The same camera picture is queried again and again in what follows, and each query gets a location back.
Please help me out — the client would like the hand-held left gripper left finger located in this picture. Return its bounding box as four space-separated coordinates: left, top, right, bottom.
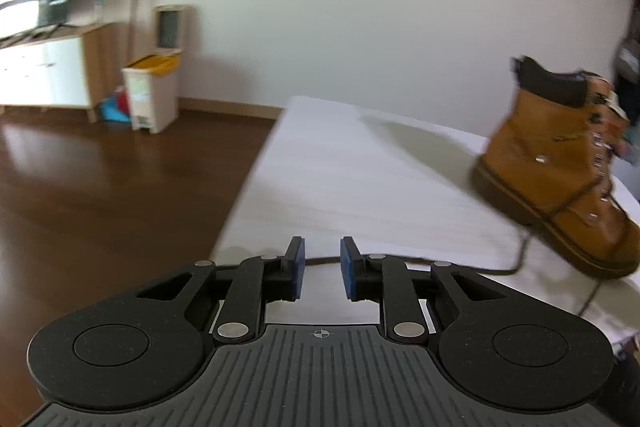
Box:
137 236 307 344

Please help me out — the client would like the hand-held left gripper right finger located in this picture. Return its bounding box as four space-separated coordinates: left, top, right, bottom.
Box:
340 236 506 344

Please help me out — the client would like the brown shoelace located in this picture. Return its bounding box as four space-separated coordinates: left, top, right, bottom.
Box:
300 142 621 320

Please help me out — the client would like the tan leather boot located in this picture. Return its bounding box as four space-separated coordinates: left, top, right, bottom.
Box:
470 54 640 280

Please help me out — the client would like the white trash bin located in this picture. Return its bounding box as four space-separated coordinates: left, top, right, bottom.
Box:
121 4 193 135

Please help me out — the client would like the white wooden sideboard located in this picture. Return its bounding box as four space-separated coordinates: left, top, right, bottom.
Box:
0 22 126 122

